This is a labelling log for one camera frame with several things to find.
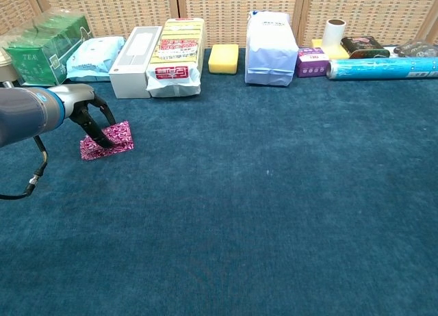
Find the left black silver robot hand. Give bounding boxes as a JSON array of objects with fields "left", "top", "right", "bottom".
[{"left": 62, "top": 83, "right": 117, "bottom": 149}]

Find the light blue wet wipes pack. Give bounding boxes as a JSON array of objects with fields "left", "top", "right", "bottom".
[{"left": 66, "top": 36, "right": 126, "bottom": 82}]

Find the green tea bag box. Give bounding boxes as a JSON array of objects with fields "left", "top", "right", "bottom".
[{"left": 3, "top": 8, "right": 94, "bottom": 87}]

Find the white power strip box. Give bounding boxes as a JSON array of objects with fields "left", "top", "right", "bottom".
[{"left": 108, "top": 25, "right": 164, "bottom": 100}]

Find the beige lunch box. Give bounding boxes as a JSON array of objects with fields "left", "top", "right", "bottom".
[{"left": 0, "top": 47, "right": 20, "bottom": 88}]

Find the yellow sponge multipack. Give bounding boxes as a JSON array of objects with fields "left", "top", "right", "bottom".
[{"left": 145, "top": 17, "right": 205, "bottom": 98}]

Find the yellow sponge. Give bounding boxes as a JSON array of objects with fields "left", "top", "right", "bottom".
[
  {"left": 208, "top": 44, "right": 240, "bottom": 75},
  {"left": 310, "top": 38, "right": 350, "bottom": 60}
]

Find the rattan folding screen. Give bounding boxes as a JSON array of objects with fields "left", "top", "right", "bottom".
[{"left": 0, "top": 0, "right": 438, "bottom": 50}]

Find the white paper bag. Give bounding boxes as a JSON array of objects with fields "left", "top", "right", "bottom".
[{"left": 244, "top": 10, "right": 299, "bottom": 87}]

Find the blue felt table mat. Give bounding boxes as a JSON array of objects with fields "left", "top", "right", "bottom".
[{"left": 0, "top": 47, "right": 438, "bottom": 316}]

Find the small purple box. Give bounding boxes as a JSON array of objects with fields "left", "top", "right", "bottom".
[{"left": 296, "top": 47, "right": 330, "bottom": 78}]

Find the white paper roll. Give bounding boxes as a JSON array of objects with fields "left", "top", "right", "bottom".
[{"left": 322, "top": 18, "right": 347, "bottom": 50}]

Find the black tin can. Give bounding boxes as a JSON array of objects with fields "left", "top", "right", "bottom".
[{"left": 340, "top": 36, "right": 391, "bottom": 60}]

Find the blue cling film roll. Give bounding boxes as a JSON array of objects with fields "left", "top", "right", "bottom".
[{"left": 325, "top": 57, "right": 438, "bottom": 81}]

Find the dark wrapped packet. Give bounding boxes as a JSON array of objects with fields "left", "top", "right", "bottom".
[{"left": 392, "top": 39, "right": 438, "bottom": 59}]

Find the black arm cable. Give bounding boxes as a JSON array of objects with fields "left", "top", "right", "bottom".
[{"left": 0, "top": 134, "right": 49, "bottom": 200}]

